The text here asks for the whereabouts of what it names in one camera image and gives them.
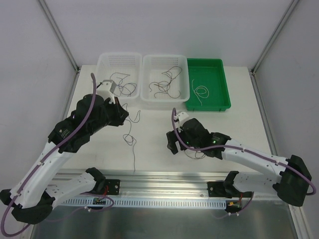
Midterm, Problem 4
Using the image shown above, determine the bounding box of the purple wire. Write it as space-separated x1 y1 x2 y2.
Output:
110 72 132 87
123 103 142 175
113 83 138 98

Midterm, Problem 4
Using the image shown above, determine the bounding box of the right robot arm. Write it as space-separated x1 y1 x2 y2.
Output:
166 116 314 207

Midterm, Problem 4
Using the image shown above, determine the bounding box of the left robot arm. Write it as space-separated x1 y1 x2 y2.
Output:
0 95 129 225

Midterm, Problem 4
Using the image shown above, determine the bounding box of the green plastic tray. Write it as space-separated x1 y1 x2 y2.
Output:
185 58 231 112

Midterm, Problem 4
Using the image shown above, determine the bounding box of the left white mesh basket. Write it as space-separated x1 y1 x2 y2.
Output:
95 52 142 106

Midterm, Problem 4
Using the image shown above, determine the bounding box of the white mesh basket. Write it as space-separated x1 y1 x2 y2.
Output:
140 55 190 109
95 52 142 106

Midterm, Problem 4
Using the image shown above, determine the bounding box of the middle white mesh basket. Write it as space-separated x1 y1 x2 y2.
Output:
140 55 190 109

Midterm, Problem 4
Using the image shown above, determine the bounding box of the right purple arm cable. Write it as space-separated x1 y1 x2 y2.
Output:
171 107 317 195

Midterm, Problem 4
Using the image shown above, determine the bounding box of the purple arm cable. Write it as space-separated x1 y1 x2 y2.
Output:
171 107 317 195
0 72 98 236

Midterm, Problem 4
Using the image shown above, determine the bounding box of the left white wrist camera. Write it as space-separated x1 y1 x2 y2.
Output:
97 80 116 103

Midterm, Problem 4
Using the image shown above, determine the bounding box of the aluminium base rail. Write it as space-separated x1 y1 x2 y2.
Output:
49 170 285 200

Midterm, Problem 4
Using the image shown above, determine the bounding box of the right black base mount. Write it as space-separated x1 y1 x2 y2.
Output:
207 181 228 198

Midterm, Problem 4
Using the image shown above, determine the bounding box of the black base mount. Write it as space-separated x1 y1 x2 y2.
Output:
103 179 121 195
207 181 228 198

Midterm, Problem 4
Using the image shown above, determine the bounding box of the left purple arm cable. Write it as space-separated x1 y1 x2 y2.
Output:
0 72 98 236

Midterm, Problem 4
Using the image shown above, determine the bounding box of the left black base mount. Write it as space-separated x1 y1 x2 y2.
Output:
103 179 121 195

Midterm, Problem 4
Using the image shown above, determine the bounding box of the white slotted cable duct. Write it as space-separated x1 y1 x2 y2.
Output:
62 197 226 210

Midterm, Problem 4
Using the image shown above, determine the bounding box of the left aluminium frame post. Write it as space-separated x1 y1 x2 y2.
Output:
37 0 80 73

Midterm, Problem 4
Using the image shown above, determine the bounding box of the aluminium frame post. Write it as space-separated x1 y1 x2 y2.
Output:
251 0 301 75
37 0 80 73

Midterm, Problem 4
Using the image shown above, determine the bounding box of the right aluminium frame post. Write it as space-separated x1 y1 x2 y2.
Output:
251 0 301 75

